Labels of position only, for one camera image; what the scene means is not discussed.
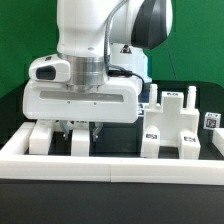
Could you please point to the white paper marker sheet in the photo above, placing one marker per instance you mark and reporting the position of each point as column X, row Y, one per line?
column 141, row 108

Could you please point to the white chair back frame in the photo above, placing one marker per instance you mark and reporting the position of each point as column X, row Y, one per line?
column 42, row 134

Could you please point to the white chair seat block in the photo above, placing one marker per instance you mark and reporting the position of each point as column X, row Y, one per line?
column 165, row 120

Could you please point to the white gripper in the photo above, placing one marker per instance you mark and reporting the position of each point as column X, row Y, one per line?
column 78, row 89

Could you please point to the white U-shaped fence frame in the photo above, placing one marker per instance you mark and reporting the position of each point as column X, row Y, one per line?
column 15, row 163

